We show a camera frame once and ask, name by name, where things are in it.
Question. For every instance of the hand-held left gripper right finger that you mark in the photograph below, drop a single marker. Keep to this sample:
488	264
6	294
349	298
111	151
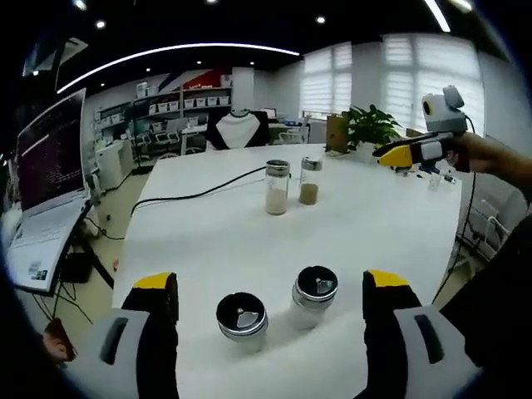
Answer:
399	357

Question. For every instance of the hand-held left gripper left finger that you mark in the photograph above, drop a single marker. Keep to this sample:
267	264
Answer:
133	357

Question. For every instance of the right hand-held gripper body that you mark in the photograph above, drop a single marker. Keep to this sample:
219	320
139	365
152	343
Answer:
446	118

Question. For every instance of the glass seasoning bottle white contents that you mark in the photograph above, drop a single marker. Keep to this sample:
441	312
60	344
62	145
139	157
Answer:
314	287
241	318

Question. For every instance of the glass seasoning bottle brown contents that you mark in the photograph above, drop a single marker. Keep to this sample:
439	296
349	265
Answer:
308	193

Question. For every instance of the glass seasoning bottle beige contents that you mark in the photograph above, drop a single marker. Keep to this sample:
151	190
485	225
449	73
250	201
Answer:
276	199

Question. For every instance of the person's right hand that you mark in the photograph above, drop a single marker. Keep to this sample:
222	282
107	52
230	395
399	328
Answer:
471	154

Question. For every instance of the small clear cup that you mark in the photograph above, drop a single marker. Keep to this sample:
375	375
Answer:
434	183

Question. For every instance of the green potted plant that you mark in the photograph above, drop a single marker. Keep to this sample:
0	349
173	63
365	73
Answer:
370	124

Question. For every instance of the wide window blind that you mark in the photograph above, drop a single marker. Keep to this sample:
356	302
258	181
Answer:
407	75

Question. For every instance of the brown paper bag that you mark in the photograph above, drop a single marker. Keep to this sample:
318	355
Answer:
336	133

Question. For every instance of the straight ceiling light strip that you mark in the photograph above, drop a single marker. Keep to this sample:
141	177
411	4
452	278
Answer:
440	16

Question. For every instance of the small standing desk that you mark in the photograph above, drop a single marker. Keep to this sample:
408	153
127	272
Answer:
97	259

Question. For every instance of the black box on floor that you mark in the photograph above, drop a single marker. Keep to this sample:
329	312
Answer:
78	268

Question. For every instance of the narrow window blind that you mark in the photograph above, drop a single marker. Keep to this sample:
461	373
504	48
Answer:
328	83

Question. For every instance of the grey office chair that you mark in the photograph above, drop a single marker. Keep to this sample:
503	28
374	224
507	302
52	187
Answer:
494	232

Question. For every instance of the person's black clothing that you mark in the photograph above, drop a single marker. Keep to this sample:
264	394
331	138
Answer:
507	299

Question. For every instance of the chair with black white jacket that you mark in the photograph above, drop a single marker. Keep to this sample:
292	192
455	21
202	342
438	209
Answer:
237	133

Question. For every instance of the white cabinet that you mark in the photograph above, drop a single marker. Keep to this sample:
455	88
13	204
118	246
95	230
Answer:
112	164

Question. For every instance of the open silver laptop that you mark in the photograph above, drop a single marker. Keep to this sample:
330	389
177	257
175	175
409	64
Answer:
50	158

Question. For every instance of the shelving with white boxes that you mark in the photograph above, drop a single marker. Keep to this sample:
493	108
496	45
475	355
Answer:
199	101

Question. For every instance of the curved ceiling light strip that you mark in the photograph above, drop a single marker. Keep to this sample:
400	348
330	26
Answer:
216	44

